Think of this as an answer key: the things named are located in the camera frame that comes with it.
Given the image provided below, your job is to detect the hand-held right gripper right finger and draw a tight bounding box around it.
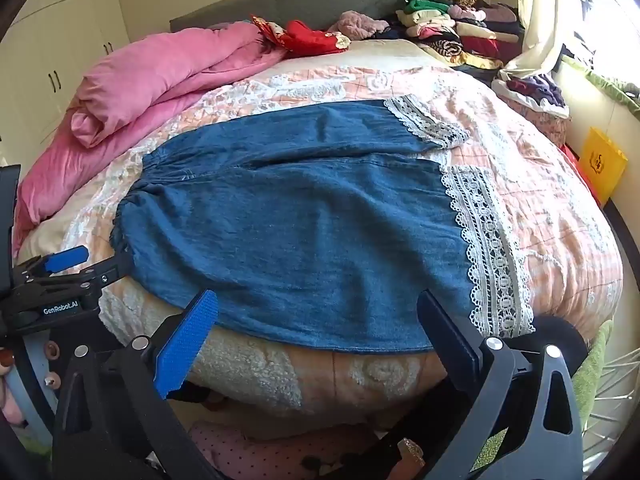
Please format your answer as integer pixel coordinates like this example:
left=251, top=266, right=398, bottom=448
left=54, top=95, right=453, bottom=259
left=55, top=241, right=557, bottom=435
left=416, top=289, right=586, bottom=480

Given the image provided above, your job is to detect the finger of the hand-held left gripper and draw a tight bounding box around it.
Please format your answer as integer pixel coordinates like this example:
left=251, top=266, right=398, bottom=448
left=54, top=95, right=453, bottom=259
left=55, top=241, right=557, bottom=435
left=12, top=246, right=90, bottom=286
left=65, top=252, right=133, bottom=293

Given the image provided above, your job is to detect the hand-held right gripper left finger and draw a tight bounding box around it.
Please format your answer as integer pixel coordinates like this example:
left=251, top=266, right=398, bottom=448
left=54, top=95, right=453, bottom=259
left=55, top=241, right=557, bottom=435
left=52, top=289, right=221, bottom=480

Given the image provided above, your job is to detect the blue denim pants lace trim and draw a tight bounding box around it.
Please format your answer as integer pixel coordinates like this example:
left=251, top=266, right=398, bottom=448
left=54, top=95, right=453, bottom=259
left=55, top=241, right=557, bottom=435
left=111, top=94, right=536, bottom=356

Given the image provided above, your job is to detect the black round object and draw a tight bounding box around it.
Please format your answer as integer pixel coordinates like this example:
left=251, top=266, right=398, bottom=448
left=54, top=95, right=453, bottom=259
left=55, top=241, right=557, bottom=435
left=525, top=315, right=591, bottom=361

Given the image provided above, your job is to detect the person's pink dotted clothing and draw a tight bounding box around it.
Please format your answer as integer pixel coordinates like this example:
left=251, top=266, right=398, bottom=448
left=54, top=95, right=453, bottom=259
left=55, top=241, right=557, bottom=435
left=187, top=420, right=381, bottom=480

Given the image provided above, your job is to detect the green fuzzy mat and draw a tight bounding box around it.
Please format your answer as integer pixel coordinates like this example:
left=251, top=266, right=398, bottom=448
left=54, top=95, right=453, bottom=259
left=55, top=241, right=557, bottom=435
left=570, top=320, right=616, bottom=421

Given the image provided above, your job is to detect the peach white chenille blanket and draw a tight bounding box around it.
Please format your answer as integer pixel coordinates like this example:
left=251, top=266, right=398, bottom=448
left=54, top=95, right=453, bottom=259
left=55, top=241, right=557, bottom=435
left=17, top=37, right=626, bottom=421

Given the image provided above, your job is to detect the white wardrobe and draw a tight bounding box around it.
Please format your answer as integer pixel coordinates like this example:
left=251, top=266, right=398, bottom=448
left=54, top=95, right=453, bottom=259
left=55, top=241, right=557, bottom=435
left=0, top=0, right=132, bottom=161

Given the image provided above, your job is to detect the pink quilt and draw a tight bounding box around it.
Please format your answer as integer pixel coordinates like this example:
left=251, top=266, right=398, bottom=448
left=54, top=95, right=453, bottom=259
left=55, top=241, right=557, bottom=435
left=12, top=21, right=291, bottom=256

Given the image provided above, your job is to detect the yellow paper bag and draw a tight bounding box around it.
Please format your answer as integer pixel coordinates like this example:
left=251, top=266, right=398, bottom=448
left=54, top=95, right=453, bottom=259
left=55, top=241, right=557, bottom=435
left=577, top=127, right=628, bottom=206

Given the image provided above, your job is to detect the purple clothes heap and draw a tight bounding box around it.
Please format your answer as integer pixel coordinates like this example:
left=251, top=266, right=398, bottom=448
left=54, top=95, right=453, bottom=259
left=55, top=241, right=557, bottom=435
left=492, top=72, right=571, bottom=120

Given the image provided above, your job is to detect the green sill cloth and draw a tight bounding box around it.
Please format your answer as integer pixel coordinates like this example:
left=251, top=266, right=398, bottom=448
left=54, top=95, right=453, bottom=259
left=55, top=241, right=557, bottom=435
left=562, top=55, right=640, bottom=121

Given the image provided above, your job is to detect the pile of folded clothes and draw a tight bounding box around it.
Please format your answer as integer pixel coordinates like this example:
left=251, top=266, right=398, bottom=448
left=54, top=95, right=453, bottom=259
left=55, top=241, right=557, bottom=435
left=397, top=0, right=526, bottom=68

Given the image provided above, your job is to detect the red patterned garment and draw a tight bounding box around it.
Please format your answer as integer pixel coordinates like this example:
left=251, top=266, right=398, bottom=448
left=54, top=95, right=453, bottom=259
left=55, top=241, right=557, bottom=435
left=250, top=14, right=351, bottom=58

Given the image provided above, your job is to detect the pink fuzzy garment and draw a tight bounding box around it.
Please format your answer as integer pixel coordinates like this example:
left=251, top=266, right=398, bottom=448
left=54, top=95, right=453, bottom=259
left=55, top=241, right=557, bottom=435
left=327, top=10, right=391, bottom=42

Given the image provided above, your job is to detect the cream curtain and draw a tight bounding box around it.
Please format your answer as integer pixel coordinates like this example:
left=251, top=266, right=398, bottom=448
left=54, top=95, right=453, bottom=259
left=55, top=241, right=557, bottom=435
left=502, top=0, right=586, bottom=78

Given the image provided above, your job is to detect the window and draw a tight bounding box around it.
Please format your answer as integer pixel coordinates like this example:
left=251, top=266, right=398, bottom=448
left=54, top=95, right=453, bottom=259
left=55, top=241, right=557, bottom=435
left=575, top=0, right=640, bottom=61

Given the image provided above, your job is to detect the white wire rack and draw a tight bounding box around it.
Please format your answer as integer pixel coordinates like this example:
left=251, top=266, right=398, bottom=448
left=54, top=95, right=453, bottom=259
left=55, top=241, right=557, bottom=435
left=575, top=350, right=640, bottom=461

